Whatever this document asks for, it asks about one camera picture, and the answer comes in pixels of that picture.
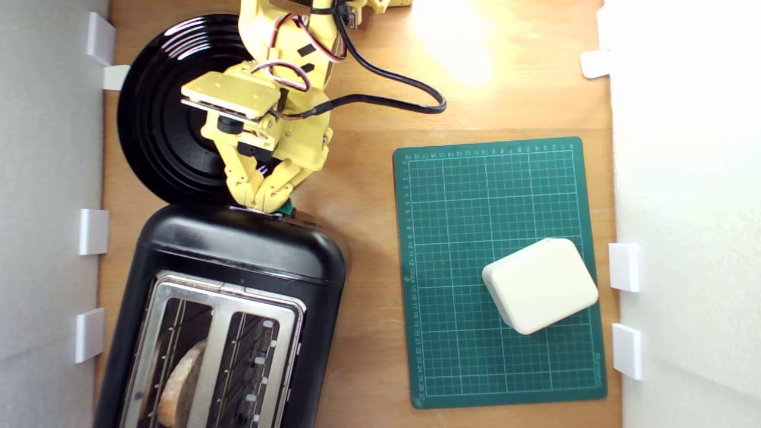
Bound black two-slot toaster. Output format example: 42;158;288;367
92;202;349;428

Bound black round plate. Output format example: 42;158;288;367
117;14;296;206

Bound green cutting mat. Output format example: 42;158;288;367
392;137;608;410

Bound brown bread slice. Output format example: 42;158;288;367
156;340;207;428

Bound white block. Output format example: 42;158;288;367
482;238;599;335

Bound red white servo wires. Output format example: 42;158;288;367
250;13;348;93

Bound wrist camera on yellow plate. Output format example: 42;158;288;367
180;70;281;136

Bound black cable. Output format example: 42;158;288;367
279;0;448;121

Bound white wall clip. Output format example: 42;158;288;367
78;208;110;256
611;323;644;381
74;307;106;364
102;64;131;91
608;242;643;293
580;49;613;80
86;12;117;67

